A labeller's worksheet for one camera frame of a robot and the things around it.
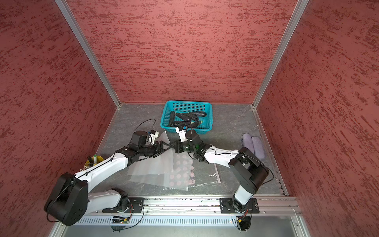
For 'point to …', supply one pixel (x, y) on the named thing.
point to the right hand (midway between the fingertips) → (170, 147)
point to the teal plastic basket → (186, 106)
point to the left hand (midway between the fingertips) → (167, 151)
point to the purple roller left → (247, 142)
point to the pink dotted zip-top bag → (183, 173)
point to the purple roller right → (258, 147)
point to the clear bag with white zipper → (202, 172)
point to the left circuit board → (117, 219)
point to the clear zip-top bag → (158, 171)
